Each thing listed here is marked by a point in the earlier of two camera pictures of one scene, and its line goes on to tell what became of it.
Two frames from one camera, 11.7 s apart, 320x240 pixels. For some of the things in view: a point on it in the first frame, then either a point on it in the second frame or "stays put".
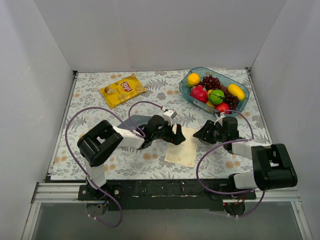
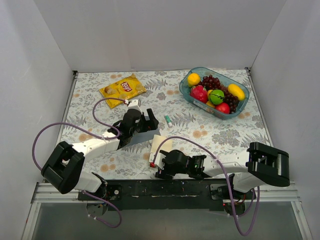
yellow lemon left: (193, 79) stays put
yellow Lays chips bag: (116, 93) stays put
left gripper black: (172, 132) to (145, 122)
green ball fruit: (216, 97) stays put
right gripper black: (208, 132) to (163, 167)
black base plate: (164, 195) stays put
